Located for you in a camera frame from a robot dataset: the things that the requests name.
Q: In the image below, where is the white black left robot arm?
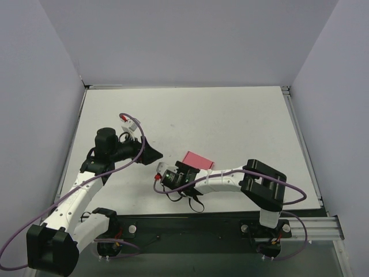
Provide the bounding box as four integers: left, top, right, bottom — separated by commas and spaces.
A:
26, 128, 163, 276

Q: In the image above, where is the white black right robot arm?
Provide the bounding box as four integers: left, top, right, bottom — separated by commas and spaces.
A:
156, 159, 287, 229

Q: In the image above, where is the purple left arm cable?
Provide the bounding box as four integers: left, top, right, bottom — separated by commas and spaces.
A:
0, 113, 145, 271

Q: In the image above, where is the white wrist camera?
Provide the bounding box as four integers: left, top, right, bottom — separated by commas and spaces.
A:
119, 114, 138, 140
156, 162, 176, 179

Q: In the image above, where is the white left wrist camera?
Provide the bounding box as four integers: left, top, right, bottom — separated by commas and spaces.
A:
119, 114, 138, 140

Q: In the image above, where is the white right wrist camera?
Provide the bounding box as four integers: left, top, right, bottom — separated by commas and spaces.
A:
156, 162, 176, 179

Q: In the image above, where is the pink paper box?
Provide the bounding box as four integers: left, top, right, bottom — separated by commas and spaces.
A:
182, 151, 214, 170

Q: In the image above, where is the aluminium table frame rail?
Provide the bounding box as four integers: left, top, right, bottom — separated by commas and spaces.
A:
280, 86, 325, 208

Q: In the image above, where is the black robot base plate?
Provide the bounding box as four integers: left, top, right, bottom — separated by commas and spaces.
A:
93, 212, 292, 258

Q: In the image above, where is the aluminium front crossbar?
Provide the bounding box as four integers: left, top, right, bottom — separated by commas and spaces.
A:
286, 216, 345, 241

